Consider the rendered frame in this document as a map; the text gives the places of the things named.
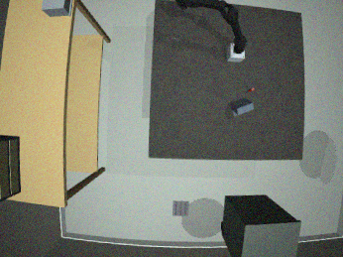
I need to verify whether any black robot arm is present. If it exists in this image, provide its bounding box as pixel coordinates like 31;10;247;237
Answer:
175;0;247;54

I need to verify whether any blue-grey sloped panel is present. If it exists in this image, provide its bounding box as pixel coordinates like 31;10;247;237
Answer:
231;98;254;116

